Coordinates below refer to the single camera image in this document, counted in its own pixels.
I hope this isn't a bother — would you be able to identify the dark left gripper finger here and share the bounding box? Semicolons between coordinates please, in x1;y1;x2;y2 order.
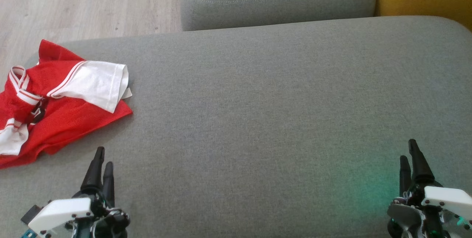
80;146;105;193
102;162;115;207

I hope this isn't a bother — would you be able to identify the grey fabric sofa seat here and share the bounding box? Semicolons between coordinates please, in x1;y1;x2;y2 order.
0;16;472;238

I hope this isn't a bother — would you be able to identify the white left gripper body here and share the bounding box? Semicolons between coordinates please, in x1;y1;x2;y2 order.
28;191;131;238

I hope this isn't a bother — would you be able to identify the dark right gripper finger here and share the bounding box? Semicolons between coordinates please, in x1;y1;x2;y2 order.
399;155;413;198
408;139;435;187

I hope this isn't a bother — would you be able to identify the red shirt with white sleeves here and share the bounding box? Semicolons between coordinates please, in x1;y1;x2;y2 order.
0;60;133;169

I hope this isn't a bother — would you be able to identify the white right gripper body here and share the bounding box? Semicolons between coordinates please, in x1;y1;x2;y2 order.
386;180;472;238

